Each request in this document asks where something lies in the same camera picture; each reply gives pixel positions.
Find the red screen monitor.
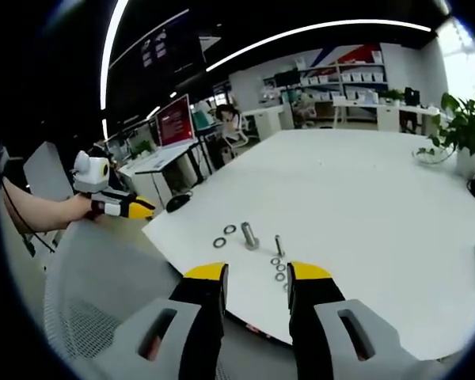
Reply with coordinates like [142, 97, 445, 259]
[154, 93, 197, 150]

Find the grey partition panel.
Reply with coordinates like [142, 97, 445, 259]
[22, 141, 75, 201]

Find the long ceiling light strip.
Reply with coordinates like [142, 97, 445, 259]
[100, 0, 131, 112]
[204, 18, 433, 74]

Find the shelf with white bins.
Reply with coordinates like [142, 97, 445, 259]
[260, 50, 390, 120]

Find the white office chair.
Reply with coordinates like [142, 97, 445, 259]
[220, 113, 251, 150]

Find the person's left hand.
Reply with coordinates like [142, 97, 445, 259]
[65, 192, 104, 223]

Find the black thin cable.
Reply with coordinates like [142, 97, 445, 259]
[0, 173, 57, 257]

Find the thick threaded stud bolt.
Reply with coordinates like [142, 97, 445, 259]
[240, 221, 260, 251]

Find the grey mesh chair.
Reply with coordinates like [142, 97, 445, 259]
[43, 218, 207, 380]

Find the black round object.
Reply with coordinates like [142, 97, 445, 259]
[165, 192, 194, 213]

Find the white long desk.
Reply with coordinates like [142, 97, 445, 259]
[332, 97, 441, 134]

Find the green potted plant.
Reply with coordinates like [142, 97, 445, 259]
[415, 92, 475, 180]

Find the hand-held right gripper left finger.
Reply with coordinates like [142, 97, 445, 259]
[97, 260, 229, 380]

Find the white monitor desk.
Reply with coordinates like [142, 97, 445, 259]
[118, 140, 215, 209]

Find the clear glass bowl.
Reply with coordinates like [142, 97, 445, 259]
[411, 148, 449, 165]

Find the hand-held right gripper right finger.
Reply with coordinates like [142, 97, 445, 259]
[287, 260, 424, 380]

